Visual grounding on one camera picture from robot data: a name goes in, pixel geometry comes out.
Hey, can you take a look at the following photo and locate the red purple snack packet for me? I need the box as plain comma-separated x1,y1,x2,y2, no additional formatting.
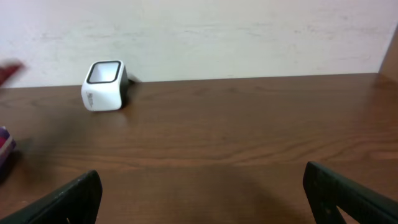
0,126,16,166

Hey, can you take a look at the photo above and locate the white barcode scanner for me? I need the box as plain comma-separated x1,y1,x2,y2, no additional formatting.
81,60,129,111

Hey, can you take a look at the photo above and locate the orange brown snack bar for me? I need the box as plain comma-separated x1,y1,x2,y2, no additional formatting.
0,62,24,86

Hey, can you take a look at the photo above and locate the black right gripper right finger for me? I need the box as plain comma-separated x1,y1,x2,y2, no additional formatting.
303,162,397,223

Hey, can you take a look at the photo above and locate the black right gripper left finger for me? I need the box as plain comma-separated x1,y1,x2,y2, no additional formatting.
1,170,103,224

